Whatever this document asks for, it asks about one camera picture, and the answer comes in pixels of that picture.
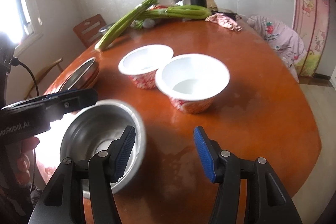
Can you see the small steel bowl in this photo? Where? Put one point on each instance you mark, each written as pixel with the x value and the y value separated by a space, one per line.
pixel 95 127

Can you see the red paper bowl near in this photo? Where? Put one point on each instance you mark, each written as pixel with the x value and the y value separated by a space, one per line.
pixel 192 81

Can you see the pink children's jacket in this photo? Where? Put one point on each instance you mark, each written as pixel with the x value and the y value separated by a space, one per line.
pixel 284 41

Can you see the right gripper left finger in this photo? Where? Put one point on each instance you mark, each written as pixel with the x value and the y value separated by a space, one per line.
pixel 62 198

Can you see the pink cloth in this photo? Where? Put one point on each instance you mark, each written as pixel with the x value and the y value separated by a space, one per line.
pixel 224 21

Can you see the wooden slat-back chair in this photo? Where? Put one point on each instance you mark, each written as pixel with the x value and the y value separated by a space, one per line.
pixel 88 30

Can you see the person's left hand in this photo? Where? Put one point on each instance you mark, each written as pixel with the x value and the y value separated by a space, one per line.
pixel 23 162

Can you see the thin celery bunch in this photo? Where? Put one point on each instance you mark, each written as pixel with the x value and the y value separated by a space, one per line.
pixel 184 12

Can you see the steel plate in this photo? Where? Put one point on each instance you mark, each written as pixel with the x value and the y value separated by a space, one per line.
pixel 81 75

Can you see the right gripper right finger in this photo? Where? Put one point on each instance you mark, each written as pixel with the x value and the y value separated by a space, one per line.
pixel 267 199

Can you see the large celery bunch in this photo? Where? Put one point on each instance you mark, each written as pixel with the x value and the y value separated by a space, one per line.
pixel 122 24

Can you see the curved armrest chair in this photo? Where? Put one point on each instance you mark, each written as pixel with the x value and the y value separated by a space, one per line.
pixel 42 74

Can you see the Hello Kitty pink panel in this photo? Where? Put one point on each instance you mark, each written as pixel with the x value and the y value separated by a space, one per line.
pixel 311 22

